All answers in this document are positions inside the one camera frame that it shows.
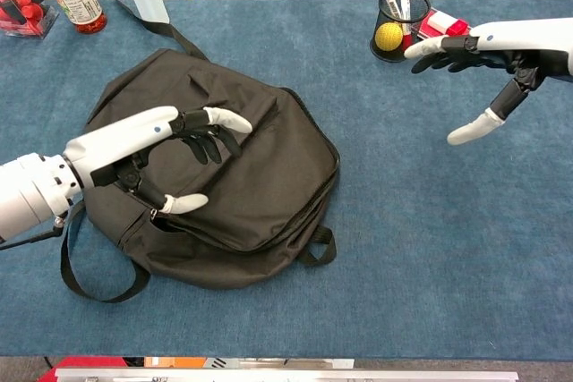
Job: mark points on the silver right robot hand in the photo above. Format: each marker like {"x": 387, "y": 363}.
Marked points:
{"x": 519, "y": 37}

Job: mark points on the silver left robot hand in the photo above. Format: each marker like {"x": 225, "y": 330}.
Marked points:
{"x": 116, "y": 140}

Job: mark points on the black fabric backpack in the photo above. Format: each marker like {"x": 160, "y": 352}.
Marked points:
{"x": 268, "y": 176}

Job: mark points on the small red block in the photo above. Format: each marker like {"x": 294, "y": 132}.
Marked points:
{"x": 456, "y": 28}

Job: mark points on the white eraser block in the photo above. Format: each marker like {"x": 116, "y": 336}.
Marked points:
{"x": 441, "y": 21}

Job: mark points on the yellow foam ball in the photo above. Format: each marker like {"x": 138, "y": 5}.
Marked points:
{"x": 388, "y": 36}

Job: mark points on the black mesh pen holder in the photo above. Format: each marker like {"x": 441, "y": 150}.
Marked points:
{"x": 380, "y": 53}

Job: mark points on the blue felt table cloth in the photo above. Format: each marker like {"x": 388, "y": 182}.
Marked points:
{"x": 403, "y": 288}

